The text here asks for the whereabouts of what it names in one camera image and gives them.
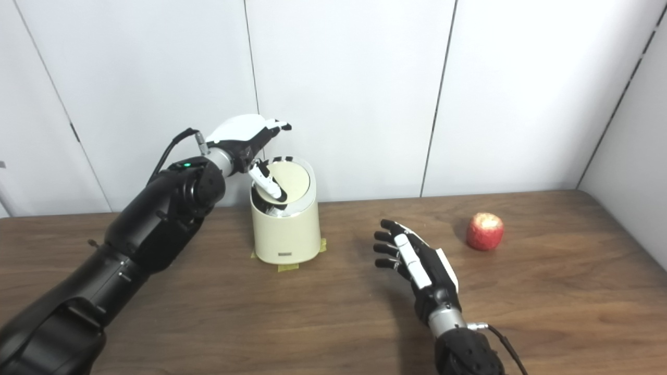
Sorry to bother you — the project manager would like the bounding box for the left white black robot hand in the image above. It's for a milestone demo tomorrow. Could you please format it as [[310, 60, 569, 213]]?
[[206, 114, 292, 204]]

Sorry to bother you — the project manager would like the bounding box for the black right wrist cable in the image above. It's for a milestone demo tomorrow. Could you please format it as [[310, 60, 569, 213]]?
[[467, 323, 529, 375]]

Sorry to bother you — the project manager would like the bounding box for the cream-colored cylindrical bin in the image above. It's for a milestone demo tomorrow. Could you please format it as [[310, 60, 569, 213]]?
[[250, 156, 322, 265]]

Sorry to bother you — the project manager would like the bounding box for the cream round bin lid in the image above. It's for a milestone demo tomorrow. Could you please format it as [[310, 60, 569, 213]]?
[[259, 160, 311, 204]]

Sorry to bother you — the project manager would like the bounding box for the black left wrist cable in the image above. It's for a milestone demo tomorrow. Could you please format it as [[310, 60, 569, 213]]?
[[147, 128, 201, 183]]

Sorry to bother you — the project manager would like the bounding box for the red apple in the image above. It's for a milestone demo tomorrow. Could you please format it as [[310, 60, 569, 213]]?
[[465, 212, 504, 251]]

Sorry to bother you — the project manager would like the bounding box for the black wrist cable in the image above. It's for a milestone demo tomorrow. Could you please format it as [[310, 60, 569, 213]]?
[[467, 323, 529, 375], [147, 128, 201, 183]]

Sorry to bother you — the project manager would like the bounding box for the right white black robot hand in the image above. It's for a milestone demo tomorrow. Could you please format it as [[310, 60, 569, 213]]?
[[374, 219, 462, 323]]

